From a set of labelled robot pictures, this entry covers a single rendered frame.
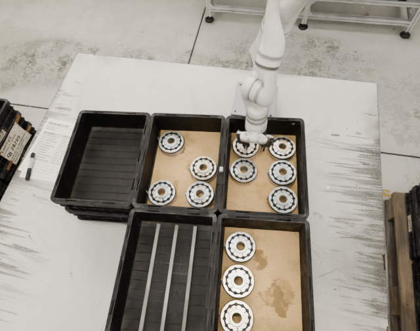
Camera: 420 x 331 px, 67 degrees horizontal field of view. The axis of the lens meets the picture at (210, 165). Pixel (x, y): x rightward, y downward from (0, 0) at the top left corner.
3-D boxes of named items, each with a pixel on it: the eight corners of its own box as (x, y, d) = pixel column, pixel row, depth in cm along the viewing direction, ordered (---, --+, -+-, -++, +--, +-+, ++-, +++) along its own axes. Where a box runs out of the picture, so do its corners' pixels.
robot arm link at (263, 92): (264, 113, 93) (279, 69, 83) (239, 100, 96) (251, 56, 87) (275, 105, 97) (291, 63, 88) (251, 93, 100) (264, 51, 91)
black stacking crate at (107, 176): (91, 126, 140) (81, 110, 129) (157, 129, 137) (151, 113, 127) (65, 211, 122) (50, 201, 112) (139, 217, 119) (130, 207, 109)
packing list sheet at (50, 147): (45, 117, 158) (44, 116, 157) (88, 123, 154) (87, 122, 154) (14, 176, 143) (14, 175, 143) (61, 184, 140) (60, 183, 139)
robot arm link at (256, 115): (237, 115, 105) (259, 128, 102) (237, 83, 92) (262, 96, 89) (249, 102, 108) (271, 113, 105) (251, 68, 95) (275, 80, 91)
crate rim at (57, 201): (82, 113, 131) (79, 110, 129) (152, 115, 128) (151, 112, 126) (52, 203, 113) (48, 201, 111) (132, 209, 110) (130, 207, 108)
